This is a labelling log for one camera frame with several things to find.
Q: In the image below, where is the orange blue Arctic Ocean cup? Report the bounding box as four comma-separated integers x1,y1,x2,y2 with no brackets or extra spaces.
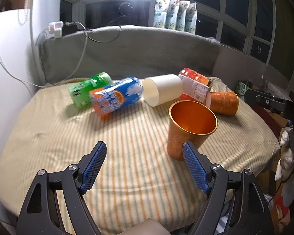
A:
89,77,143,118

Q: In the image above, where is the green small packet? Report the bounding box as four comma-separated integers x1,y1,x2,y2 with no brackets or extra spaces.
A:
235,81,250,101

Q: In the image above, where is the green drink cup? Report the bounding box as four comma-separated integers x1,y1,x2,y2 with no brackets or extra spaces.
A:
68,72,113,108

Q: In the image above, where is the white paper cup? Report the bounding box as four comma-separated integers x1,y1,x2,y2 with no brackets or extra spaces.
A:
143,74,183,107

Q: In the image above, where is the orange patterned metal cup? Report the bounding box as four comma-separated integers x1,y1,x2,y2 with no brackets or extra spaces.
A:
167,100,218,160

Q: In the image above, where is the small orange patterned cup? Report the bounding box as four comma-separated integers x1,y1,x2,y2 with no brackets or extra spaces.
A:
205,92,239,116

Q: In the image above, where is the black cable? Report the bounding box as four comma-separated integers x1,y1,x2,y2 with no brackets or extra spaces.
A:
64,21,123,44

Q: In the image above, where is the red orange snack packet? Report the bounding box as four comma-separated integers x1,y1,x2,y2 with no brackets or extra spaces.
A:
178,68,212,103

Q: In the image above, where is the floral white pouch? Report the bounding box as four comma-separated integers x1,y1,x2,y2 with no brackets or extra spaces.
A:
184,3,197,34
153,0,170,28
165,0,180,30
176,1,190,31

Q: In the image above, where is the white power strip with plugs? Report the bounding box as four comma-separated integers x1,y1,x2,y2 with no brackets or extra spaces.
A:
48,21,64,39

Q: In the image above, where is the white gloved right hand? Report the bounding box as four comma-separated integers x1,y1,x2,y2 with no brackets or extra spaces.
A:
275,126,294,207

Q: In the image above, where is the white cable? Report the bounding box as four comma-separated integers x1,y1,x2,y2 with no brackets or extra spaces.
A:
0,12,89,90

